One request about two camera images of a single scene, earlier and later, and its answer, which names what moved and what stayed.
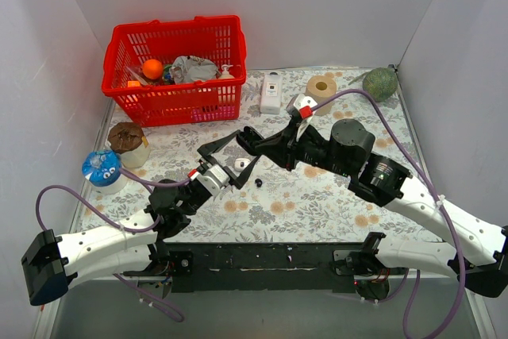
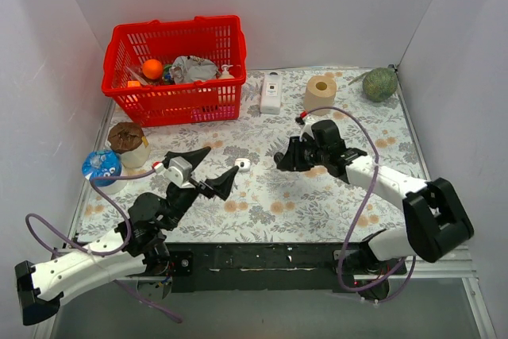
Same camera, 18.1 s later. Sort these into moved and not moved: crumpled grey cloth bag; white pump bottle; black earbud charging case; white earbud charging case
Moved: black earbud charging case
Not moved: crumpled grey cloth bag; white earbud charging case; white pump bottle
